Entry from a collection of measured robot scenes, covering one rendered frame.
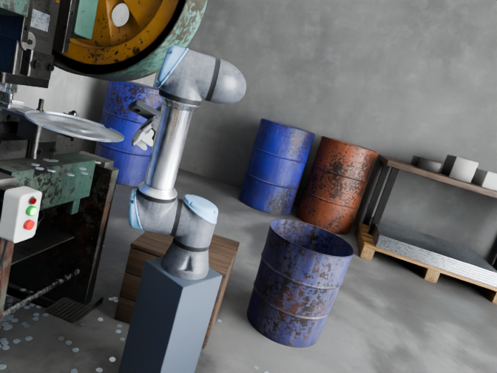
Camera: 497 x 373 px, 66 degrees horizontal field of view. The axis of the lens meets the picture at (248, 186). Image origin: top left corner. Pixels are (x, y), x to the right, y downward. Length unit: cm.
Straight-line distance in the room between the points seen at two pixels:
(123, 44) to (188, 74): 66
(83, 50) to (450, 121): 369
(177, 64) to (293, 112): 345
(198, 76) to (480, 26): 393
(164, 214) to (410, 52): 373
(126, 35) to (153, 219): 83
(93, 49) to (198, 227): 89
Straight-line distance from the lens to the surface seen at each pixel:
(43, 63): 142
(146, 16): 166
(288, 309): 180
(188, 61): 103
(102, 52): 169
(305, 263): 170
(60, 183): 141
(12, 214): 115
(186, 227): 115
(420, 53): 452
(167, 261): 121
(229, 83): 104
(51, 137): 141
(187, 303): 121
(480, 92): 462
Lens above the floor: 101
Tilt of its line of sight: 12 degrees down
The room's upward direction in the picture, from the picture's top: 16 degrees clockwise
